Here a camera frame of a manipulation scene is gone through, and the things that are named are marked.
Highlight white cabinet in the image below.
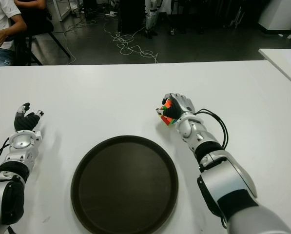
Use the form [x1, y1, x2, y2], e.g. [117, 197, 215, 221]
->
[46, 0, 72, 22]

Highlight silver humanoid robot legs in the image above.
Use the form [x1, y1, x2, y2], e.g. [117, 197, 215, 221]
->
[144, 0, 160, 39]

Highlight tangled white floor cable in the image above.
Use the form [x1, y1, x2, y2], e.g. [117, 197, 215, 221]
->
[103, 18, 158, 64]

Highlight black cabinet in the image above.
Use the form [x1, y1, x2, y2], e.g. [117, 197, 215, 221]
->
[117, 0, 146, 34]

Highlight multicoloured Rubik's cube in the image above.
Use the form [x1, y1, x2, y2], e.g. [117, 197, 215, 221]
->
[157, 99, 179, 127]

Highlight dark brown round plate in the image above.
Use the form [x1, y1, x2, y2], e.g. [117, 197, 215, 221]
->
[70, 135, 179, 234]

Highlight white side table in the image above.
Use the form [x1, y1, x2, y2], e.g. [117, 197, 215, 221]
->
[258, 48, 291, 91]

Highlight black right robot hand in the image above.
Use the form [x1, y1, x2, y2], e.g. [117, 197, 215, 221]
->
[155, 92, 196, 120]

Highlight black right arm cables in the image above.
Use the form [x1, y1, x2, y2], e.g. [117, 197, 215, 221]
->
[195, 108, 230, 149]

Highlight black chair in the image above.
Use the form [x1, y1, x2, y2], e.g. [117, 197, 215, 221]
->
[3, 17, 72, 66]

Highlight white machine housing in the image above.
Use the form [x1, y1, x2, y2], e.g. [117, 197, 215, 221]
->
[257, 0, 291, 31]

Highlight person in black shirt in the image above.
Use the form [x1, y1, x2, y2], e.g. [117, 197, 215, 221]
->
[14, 0, 55, 35]

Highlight thin white floor cable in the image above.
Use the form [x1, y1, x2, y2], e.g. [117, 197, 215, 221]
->
[62, 20, 97, 64]

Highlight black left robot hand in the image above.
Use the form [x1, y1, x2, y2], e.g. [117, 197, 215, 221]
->
[14, 102, 44, 133]

